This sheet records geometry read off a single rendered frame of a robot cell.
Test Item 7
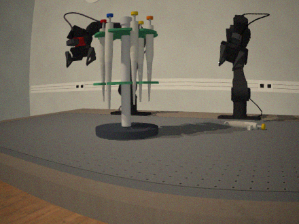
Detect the white pipette with yellow button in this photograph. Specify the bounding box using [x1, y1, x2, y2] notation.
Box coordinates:
[130, 12, 139, 105]
[137, 21, 144, 102]

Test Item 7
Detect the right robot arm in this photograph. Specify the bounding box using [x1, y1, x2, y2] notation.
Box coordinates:
[66, 22, 152, 116]

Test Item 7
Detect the white pipette with blue button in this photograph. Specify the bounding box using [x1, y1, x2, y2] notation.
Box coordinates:
[105, 14, 114, 109]

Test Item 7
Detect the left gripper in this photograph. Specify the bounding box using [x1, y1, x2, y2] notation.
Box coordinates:
[219, 36, 248, 71]

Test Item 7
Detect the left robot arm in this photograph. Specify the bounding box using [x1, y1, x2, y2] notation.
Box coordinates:
[217, 15, 261, 120]

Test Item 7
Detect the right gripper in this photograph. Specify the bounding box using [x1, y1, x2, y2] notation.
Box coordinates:
[65, 37, 96, 68]

